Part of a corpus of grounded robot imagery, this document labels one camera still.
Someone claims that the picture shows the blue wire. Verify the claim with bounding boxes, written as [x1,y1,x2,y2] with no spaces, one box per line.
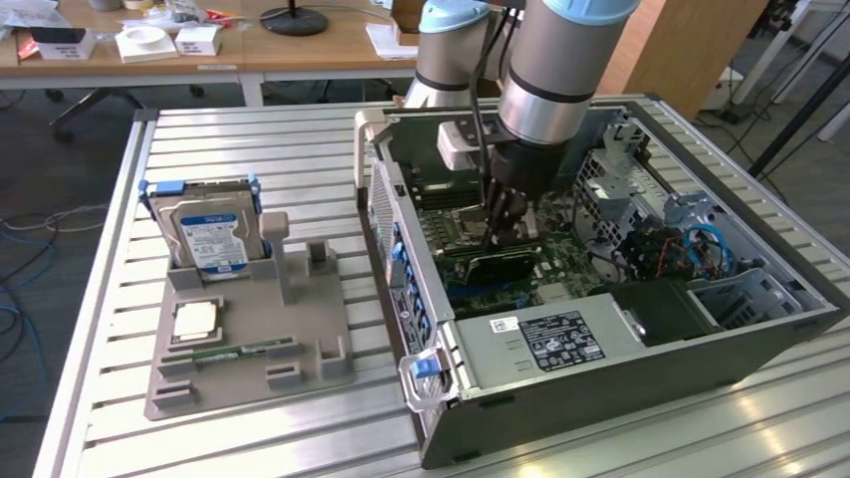
[683,222,735,273]

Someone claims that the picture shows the grey power supply unit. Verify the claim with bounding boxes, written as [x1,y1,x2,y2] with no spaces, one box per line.
[452,292,650,389]

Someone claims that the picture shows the white box with tape roll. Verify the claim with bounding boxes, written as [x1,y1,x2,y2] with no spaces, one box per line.
[113,24,180,64]

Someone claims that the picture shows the white labelled box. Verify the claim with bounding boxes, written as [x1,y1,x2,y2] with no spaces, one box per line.
[36,39,99,61]

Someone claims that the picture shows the black office chair base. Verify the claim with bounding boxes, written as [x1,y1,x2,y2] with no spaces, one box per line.
[45,87,207,143]

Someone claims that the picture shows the silver disk bay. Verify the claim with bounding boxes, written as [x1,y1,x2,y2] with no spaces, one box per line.
[687,268,808,330]

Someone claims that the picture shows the dark grey PC case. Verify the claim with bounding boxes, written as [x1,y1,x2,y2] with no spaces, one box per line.
[353,93,850,470]

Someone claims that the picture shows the installed green RAM stick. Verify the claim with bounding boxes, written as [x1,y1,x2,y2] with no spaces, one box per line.
[440,239,540,263]

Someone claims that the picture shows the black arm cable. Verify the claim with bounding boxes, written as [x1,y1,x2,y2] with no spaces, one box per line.
[465,0,530,183]

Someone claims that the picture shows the white paper stack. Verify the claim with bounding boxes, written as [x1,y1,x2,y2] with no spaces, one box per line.
[364,22,420,61]

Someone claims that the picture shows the hard disk with blue carrier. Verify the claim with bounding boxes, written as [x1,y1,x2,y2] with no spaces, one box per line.
[137,173,261,275]

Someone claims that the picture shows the green motherboard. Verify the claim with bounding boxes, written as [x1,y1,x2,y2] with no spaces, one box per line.
[397,161,599,320]

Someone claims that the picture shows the black slanted stand pole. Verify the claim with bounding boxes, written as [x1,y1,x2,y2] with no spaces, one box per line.
[746,29,850,179]

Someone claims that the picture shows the blue expansion slot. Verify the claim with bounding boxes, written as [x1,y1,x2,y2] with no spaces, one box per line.
[443,279,514,300]

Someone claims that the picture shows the clear case latch blue tab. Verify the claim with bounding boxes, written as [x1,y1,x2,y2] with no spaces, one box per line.
[396,343,459,412]

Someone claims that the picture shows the white floor bin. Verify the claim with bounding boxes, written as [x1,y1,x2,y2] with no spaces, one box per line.
[700,67,744,114]

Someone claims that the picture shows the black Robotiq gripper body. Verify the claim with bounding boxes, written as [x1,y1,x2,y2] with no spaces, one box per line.
[486,138,572,199]

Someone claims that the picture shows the CPU socket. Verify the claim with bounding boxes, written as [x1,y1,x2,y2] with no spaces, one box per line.
[449,206,491,238]

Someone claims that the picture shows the black graphics card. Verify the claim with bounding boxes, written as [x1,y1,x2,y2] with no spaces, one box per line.
[463,251,536,290]

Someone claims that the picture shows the wooden desk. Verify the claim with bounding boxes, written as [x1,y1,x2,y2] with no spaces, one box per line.
[0,0,607,109]

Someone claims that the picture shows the blue floor cable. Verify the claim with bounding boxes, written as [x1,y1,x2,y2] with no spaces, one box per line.
[0,238,52,424]

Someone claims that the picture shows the silver CPU chip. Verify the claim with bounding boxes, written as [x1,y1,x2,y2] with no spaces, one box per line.
[169,301,220,343]

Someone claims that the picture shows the blue bracket clips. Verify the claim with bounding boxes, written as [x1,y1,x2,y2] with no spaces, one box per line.
[391,223,433,341]

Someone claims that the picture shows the black lamp base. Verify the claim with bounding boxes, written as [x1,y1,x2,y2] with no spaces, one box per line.
[257,0,331,38]

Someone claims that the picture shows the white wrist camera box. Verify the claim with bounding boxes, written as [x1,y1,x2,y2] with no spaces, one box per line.
[435,121,496,171]

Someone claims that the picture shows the brown cardboard box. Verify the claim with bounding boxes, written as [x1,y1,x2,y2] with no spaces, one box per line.
[389,0,425,34]

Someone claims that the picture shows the wooden cabinet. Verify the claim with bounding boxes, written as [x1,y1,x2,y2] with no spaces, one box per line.
[594,0,771,120]

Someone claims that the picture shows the silver perforated drive cage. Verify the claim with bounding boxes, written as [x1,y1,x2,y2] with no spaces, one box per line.
[567,119,679,250]

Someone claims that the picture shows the white cube box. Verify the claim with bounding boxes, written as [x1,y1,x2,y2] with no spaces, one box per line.
[172,25,221,57]

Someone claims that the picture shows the grey parts rack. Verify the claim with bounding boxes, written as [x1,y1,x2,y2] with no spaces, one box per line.
[141,211,357,422]

